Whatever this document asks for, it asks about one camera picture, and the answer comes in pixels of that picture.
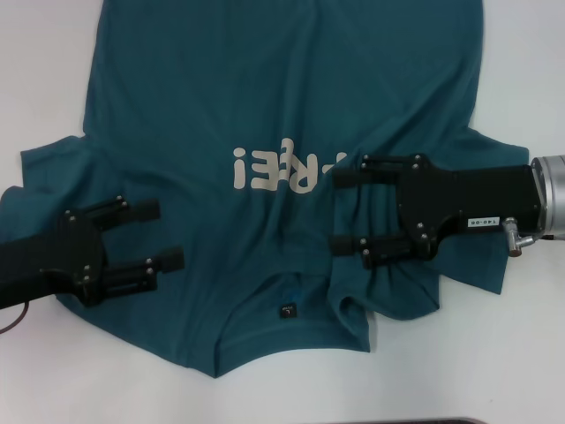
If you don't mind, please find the silver cable connector plug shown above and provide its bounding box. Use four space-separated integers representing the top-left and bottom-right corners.
504 216 538 258

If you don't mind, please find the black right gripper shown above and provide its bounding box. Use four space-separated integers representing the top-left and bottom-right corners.
330 153 548 270

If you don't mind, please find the teal t-shirt with beige print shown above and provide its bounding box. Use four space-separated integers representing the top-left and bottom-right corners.
0 0 531 380

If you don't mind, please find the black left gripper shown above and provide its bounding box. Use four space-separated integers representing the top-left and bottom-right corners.
0 197 185 309

